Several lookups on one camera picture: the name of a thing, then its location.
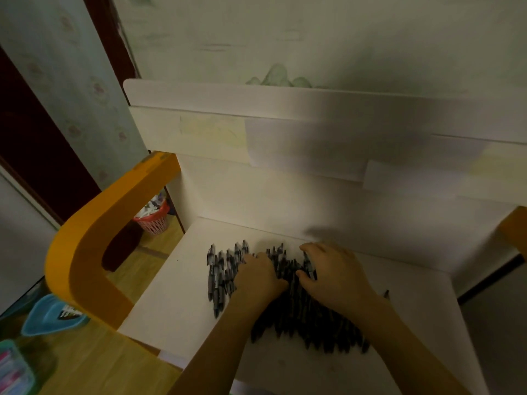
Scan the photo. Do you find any person's right hand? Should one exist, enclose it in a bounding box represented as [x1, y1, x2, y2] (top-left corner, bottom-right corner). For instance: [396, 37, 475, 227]
[295, 241, 388, 325]

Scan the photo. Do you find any small white paper strip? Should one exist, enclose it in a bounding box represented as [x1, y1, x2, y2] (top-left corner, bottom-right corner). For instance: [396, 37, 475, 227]
[362, 159, 474, 201]

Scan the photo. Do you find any crumpled white paper trash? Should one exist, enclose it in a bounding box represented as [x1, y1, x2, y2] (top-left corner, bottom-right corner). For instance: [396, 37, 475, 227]
[134, 192, 166, 219]

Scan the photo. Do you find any pile of black pens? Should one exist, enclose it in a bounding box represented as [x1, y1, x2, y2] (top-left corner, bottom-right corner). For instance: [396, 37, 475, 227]
[205, 239, 371, 354]

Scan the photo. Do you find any large white paper sheet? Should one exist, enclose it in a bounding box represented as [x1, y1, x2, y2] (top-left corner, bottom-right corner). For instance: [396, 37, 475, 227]
[245, 117, 447, 182]

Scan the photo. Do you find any person's left hand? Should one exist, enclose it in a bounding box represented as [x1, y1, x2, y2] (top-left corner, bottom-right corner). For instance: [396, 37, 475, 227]
[230, 253, 289, 311]

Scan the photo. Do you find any teal container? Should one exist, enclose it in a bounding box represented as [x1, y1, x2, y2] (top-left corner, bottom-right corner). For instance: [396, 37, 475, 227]
[0, 339, 37, 395]

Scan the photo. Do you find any person's right forearm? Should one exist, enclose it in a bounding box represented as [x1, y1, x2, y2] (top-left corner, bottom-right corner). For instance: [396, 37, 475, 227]
[358, 298, 470, 395]

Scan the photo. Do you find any blue plastic basin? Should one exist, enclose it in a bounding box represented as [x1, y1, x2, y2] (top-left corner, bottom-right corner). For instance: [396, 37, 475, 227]
[20, 293, 90, 337]

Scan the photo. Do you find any red plastic basket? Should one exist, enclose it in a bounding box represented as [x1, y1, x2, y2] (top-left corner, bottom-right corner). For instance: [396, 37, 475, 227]
[133, 200, 171, 236]

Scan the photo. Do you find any person's left forearm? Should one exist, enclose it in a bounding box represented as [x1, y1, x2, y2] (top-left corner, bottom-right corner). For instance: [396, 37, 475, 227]
[169, 298, 268, 395]

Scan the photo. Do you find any white door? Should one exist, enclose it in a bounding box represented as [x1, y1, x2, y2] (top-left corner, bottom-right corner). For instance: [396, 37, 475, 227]
[0, 166, 60, 315]

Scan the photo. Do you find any dark brown door frame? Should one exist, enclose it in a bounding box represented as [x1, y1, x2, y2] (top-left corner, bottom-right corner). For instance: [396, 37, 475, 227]
[0, 44, 102, 227]

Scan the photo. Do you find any dark brown corner trim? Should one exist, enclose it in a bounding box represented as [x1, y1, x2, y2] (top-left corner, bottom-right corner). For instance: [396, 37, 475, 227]
[82, 0, 186, 233]

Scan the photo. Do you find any black and white packet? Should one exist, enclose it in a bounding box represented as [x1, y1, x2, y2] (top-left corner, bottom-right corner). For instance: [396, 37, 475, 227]
[57, 304, 86, 321]

